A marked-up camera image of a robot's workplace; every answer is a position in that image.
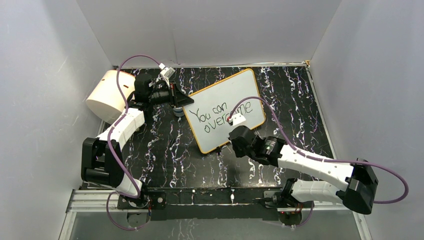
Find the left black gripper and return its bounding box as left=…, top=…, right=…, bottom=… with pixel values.
left=149, top=82, right=195, bottom=110

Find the yellow framed whiteboard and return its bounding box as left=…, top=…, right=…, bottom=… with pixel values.
left=183, top=68, right=266, bottom=154

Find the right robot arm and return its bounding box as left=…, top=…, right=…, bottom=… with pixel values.
left=228, top=125, right=378, bottom=215

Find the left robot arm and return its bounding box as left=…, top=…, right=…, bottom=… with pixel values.
left=80, top=70, right=195, bottom=208

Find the cream cylindrical box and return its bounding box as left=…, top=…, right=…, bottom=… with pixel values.
left=85, top=70, right=136, bottom=125

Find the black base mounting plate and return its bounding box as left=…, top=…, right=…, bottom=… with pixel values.
left=148, top=187, right=284, bottom=221

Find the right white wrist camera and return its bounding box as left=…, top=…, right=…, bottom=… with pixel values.
left=227, top=113, right=246, bottom=126

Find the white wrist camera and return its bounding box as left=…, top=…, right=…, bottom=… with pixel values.
left=158, top=63, right=175, bottom=87
left=227, top=113, right=246, bottom=126

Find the wire whiteboard stand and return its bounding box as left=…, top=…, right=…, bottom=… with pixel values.
left=214, top=147, right=222, bottom=156

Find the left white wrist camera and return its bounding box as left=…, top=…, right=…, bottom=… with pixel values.
left=158, top=63, right=175, bottom=87

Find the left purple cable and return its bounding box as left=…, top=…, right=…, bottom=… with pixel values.
left=104, top=54, right=164, bottom=232

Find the aluminium frame rail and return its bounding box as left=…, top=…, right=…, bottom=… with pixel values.
left=59, top=187, right=371, bottom=240

